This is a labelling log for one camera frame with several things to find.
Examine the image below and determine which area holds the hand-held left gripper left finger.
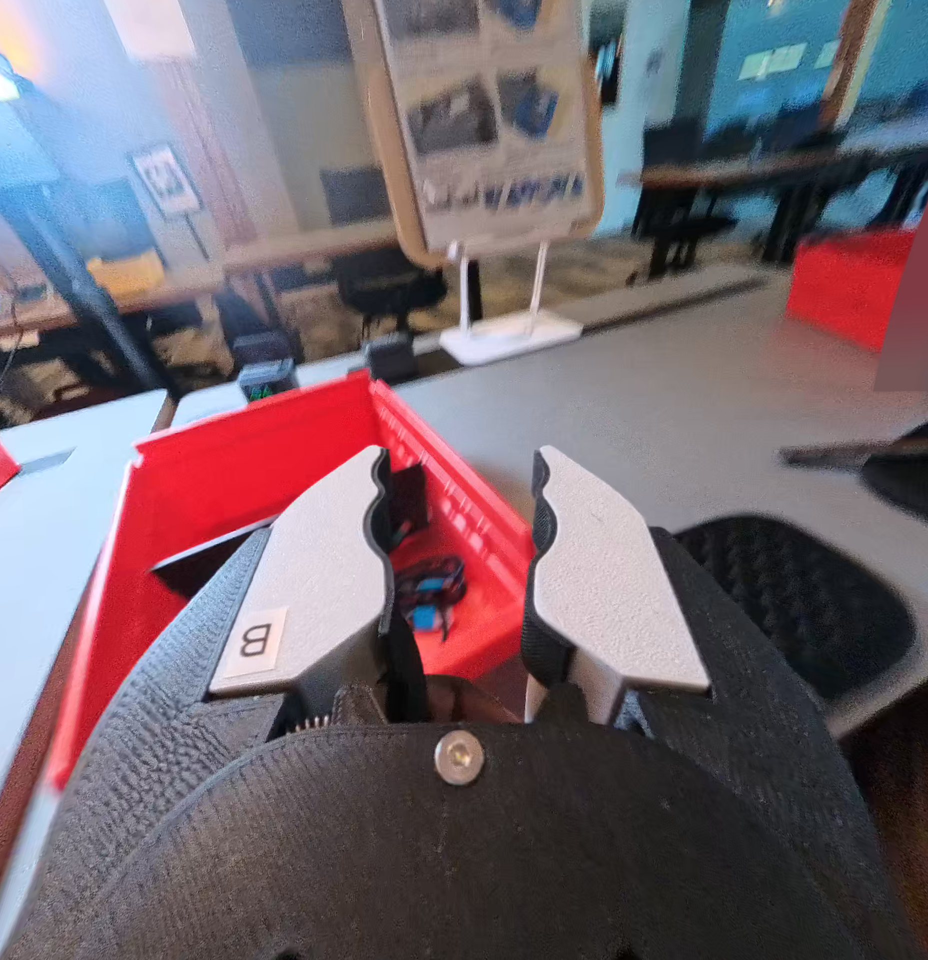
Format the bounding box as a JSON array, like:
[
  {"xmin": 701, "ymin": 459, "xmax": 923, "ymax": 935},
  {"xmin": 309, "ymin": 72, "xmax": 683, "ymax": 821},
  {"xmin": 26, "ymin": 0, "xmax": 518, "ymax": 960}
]
[{"xmin": 209, "ymin": 446, "xmax": 429, "ymax": 725}]

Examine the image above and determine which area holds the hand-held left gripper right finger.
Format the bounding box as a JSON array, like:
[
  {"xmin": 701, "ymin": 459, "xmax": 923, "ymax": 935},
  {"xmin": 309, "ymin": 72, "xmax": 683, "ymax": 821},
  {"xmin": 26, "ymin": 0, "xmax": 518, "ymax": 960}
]
[{"xmin": 520, "ymin": 446, "xmax": 712, "ymax": 726}]

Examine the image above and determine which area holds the black mesh cushion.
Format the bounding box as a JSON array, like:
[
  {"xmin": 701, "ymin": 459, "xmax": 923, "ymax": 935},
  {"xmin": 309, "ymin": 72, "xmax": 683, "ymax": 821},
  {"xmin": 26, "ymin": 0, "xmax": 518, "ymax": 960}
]
[{"xmin": 674, "ymin": 513, "xmax": 919, "ymax": 703}]

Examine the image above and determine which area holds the black cube device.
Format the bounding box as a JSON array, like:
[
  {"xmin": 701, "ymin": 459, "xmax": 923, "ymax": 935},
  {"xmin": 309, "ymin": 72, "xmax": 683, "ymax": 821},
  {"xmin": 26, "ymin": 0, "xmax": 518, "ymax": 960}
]
[{"xmin": 362, "ymin": 333, "xmax": 420, "ymax": 384}]

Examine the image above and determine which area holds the black swivel chair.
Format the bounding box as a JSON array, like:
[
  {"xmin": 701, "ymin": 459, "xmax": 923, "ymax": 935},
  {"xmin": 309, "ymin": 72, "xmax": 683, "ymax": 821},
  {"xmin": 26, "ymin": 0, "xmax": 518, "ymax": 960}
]
[{"xmin": 332, "ymin": 251, "xmax": 449, "ymax": 333}]

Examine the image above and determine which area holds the long wooden table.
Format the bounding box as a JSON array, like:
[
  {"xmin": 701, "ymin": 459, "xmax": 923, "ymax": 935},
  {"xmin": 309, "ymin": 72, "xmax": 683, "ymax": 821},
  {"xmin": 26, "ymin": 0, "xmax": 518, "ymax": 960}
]
[{"xmin": 0, "ymin": 221, "xmax": 405, "ymax": 354}]

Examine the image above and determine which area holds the wooden office desk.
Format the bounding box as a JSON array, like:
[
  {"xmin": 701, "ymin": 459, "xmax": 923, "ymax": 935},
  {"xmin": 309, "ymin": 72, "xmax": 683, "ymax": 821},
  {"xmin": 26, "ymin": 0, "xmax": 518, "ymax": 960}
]
[{"xmin": 620, "ymin": 138, "xmax": 928, "ymax": 271}]

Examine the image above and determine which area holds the black desk chair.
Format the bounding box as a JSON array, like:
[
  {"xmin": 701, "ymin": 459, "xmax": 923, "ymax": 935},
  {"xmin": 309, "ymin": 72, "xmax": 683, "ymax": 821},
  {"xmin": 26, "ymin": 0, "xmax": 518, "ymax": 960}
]
[{"xmin": 631, "ymin": 123, "xmax": 739, "ymax": 280}]

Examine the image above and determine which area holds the yellow plastic bin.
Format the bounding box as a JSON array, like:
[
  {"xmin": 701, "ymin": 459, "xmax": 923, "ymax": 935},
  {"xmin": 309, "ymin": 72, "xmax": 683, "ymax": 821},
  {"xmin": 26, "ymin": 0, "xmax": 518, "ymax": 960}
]
[{"xmin": 85, "ymin": 251, "xmax": 169, "ymax": 298}]

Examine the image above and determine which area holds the black tripod pole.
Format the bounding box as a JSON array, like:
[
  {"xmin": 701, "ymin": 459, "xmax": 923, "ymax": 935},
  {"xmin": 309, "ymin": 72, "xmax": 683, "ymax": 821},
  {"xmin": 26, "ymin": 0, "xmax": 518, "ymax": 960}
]
[{"xmin": 6, "ymin": 187, "xmax": 181, "ymax": 399}]

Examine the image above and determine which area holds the small pattern sign on stand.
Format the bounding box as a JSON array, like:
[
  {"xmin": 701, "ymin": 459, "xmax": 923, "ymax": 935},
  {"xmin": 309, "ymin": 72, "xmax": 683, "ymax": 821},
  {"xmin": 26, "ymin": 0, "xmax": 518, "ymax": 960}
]
[{"xmin": 126, "ymin": 142, "xmax": 211, "ymax": 261}]

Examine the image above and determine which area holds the instruction poster on white stand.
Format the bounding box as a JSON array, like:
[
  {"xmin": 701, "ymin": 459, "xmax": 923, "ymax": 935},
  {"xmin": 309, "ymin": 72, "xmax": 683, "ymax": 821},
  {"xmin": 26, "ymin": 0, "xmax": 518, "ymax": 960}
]
[{"xmin": 341, "ymin": 0, "xmax": 606, "ymax": 368}]

